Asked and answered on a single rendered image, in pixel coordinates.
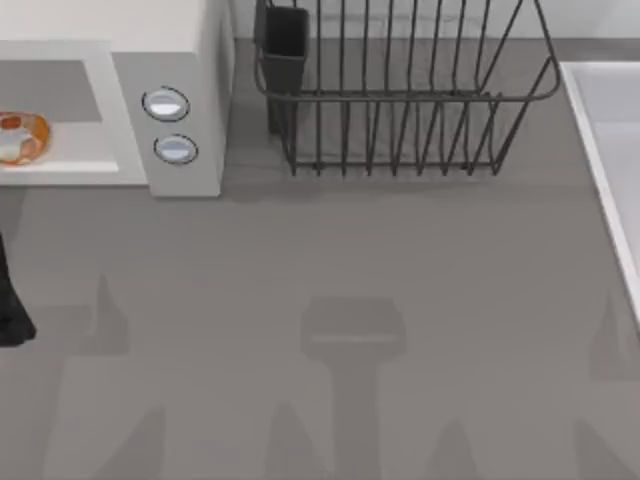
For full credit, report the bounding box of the small microwave knob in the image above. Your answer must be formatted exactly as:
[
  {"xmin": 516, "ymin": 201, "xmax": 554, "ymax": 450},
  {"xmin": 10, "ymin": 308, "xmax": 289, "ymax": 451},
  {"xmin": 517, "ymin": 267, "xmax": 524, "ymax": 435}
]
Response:
[{"xmin": 153, "ymin": 133, "xmax": 199, "ymax": 166}]

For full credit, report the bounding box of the dark cutlery holder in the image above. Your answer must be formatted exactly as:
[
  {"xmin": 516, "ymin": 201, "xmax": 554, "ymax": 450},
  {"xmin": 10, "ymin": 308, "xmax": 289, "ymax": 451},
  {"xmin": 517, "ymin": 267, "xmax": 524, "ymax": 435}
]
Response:
[{"xmin": 253, "ymin": 0, "xmax": 310, "ymax": 94}]

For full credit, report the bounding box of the large microwave knob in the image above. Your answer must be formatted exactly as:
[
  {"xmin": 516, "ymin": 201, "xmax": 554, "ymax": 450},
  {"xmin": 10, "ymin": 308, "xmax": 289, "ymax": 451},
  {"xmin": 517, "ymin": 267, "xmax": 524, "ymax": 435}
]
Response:
[{"xmin": 141, "ymin": 85, "xmax": 191, "ymax": 123}]

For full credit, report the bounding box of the pale microwave oven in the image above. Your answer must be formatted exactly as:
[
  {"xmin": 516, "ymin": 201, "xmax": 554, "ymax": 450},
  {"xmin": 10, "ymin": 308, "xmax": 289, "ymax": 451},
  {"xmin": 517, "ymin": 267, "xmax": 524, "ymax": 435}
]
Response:
[{"xmin": 0, "ymin": 0, "xmax": 237, "ymax": 199}]

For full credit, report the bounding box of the white sink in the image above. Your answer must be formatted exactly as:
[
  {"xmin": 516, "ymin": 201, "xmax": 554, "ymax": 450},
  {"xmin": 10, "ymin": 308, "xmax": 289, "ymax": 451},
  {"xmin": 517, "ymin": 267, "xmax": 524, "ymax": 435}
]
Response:
[{"xmin": 557, "ymin": 61, "xmax": 640, "ymax": 342}]

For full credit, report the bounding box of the orange and white plate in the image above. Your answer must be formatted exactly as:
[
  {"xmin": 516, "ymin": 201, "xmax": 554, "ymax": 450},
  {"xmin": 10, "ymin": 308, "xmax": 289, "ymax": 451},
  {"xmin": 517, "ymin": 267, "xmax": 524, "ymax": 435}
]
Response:
[{"xmin": 0, "ymin": 111, "xmax": 51, "ymax": 167}]

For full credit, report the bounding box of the dark wire dish rack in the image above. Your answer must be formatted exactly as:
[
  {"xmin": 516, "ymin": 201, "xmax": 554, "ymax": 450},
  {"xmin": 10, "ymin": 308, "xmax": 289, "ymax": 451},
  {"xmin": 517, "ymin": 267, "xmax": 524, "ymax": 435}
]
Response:
[{"xmin": 253, "ymin": 0, "xmax": 561, "ymax": 178}]

